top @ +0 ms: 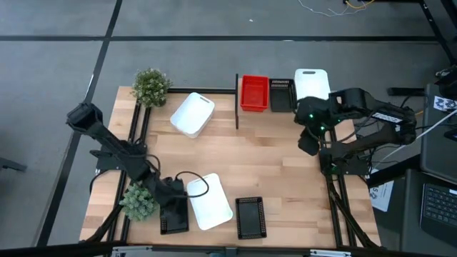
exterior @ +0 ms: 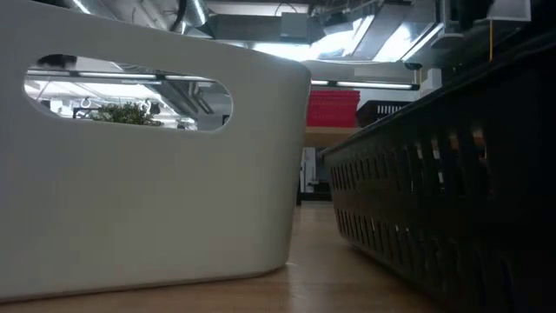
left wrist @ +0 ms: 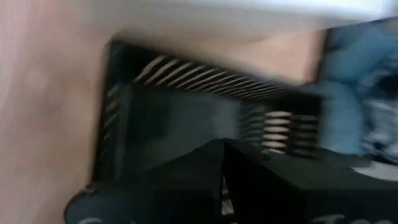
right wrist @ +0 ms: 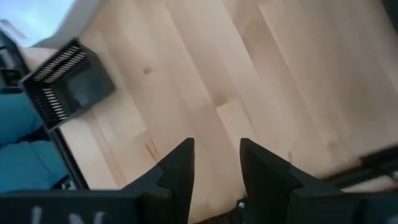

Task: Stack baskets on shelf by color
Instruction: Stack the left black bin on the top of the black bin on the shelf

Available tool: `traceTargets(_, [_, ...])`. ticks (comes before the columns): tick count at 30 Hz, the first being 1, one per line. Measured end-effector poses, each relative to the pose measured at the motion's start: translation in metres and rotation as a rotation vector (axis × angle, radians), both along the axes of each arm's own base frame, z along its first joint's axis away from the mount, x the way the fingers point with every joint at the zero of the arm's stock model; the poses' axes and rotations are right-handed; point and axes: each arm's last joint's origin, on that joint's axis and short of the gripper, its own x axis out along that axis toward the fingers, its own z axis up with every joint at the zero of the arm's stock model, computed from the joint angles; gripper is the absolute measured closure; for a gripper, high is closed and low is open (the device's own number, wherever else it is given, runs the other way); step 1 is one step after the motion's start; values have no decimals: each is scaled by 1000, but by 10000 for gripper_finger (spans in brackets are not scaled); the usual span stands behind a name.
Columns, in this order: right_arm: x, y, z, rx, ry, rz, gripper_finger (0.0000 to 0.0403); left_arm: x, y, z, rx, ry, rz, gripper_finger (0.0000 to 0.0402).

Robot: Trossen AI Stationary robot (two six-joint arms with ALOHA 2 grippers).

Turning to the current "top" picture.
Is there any black floor foot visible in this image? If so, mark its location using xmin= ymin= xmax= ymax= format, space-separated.
xmin=0 ymin=156 xmax=28 ymax=173

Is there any black floor bar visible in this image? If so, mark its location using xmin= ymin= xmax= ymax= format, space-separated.
xmin=387 ymin=87 xmax=426 ymax=96

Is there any thin white floor cable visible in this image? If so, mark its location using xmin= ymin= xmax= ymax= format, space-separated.
xmin=297 ymin=0 xmax=368 ymax=18

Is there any black shelf side frame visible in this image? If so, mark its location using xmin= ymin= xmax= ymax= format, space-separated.
xmin=234 ymin=73 xmax=240 ymax=131

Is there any black bulky device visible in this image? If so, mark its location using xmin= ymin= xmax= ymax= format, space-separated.
xmin=433 ymin=64 xmax=457 ymax=101

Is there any black table leg frame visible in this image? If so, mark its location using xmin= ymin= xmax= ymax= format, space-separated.
xmin=371 ymin=0 xmax=457 ymax=58

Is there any dark grey desk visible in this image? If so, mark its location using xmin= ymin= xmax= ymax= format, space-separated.
xmin=399 ymin=168 xmax=457 ymax=257

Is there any pale green artificial potted plant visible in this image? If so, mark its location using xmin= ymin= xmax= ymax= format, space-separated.
xmin=119 ymin=183 xmax=160 ymax=222

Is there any black aluminium frame rail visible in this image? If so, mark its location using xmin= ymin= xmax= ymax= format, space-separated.
xmin=105 ymin=101 xmax=142 ymax=243
xmin=121 ymin=106 xmax=151 ymax=243
xmin=167 ymin=86 xmax=236 ymax=95
xmin=316 ymin=128 xmax=343 ymax=248
xmin=327 ymin=128 xmax=359 ymax=248

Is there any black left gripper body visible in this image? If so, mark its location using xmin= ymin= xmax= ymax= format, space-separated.
xmin=154 ymin=176 xmax=189 ymax=208

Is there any dark grey flat panel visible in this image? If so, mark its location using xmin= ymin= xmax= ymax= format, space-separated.
xmin=420 ymin=84 xmax=457 ymax=185

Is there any dark green artificial potted plant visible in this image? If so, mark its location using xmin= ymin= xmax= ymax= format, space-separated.
xmin=131 ymin=67 xmax=173 ymax=109

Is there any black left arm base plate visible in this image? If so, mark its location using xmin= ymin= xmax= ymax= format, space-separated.
xmin=89 ymin=149 xmax=147 ymax=171

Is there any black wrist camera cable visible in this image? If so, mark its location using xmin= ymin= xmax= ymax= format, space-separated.
xmin=174 ymin=171 xmax=210 ymax=198

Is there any black front frame beam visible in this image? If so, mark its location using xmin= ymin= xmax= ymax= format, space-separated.
xmin=0 ymin=241 xmax=457 ymax=257

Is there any red perforated plastic basket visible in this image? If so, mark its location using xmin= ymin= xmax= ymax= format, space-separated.
xmin=240 ymin=74 xmax=270 ymax=113

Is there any black diagonal frame brace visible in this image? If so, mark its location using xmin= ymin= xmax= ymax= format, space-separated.
xmin=330 ymin=181 xmax=379 ymax=249
xmin=84 ymin=205 xmax=124 ymax=243

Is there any yellow floor cable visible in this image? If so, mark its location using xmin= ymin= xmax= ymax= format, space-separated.
xmin=344 ymin=0 xmax=376 ymax=10

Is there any white plastic basket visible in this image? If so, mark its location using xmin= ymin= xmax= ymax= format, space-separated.
xmin=293 ymin=68 xmax=331 ymax=101
xmin=169 ymin=91 xmax=216 ymax=139
xmin=186 ymin=172 xmax=234 ymax=231

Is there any black laptop keyboard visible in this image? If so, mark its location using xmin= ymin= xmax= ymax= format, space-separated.
xmin=419 ymin=182 xmax=457 ymax=247

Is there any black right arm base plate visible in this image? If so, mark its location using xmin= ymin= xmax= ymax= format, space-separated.
xmin=318 ymin=146 xmax=371 ymax=176

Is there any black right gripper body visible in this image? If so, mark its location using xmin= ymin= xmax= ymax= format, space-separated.
xmin=298 ymin=125 xmax=321 ymax=156

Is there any printed marker sheet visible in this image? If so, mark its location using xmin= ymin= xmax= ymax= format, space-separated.
xmin=433 ymin=94 xmax=457 ymax=112

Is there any black perforated plastic basket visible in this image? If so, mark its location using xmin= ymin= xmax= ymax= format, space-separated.
xmin=234 ymin=196 xmax=268 ymax=241
xmin=268 ymin=78 xmax=298 ymax=114
xmin=159 ymin=196 xmax=190 ymax=236

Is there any white paper sheet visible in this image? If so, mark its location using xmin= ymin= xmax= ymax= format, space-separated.
xmin=369 ymin=178 xmax=395 ymax=213

